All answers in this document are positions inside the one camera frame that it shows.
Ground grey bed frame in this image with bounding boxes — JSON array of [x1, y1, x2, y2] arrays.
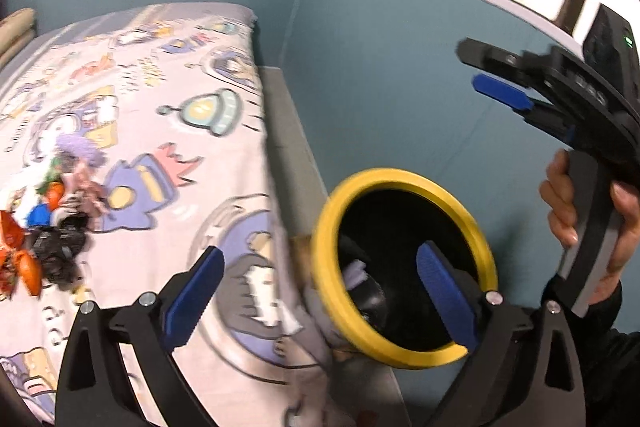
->
[[257, 66, 406, 427]]

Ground person's right hand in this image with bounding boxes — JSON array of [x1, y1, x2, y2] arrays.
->
[[539, 149, 640, 308]]

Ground blue plastic bag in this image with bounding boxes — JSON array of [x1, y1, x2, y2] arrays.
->
[[27, 204, 61, 228]]

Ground cartoon printed bedsheet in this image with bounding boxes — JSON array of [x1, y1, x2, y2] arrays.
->
[[0, 2, 361, 427]]

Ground pale crumpled paper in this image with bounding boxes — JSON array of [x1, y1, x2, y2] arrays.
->
[[345, 259, 373, 293]]

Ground yellow bin with black bag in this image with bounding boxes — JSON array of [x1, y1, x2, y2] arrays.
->
[[310, 167, 499, 370]]

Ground person's right forearm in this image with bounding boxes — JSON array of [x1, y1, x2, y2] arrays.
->
[[542, 274, 640, 427]]

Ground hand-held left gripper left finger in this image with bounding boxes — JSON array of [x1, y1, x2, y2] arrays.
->
[[54, 246, 226, 427]]

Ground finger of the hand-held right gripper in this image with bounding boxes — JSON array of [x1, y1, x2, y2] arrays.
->
[[457, 38, 553, 80], [472, 74, 576, 142]]

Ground beige folded blanket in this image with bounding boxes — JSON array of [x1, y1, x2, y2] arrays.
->
[[0, 8, 38, 68]]

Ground orange snack wrapper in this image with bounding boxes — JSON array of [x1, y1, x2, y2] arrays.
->
[[0, 209, 43, 298]]

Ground purple fuzzy cloth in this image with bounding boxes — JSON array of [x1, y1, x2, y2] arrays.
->
[[55, 134, 108, 172]]

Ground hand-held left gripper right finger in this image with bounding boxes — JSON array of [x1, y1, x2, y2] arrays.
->
[[416, 241, 587, 427]]

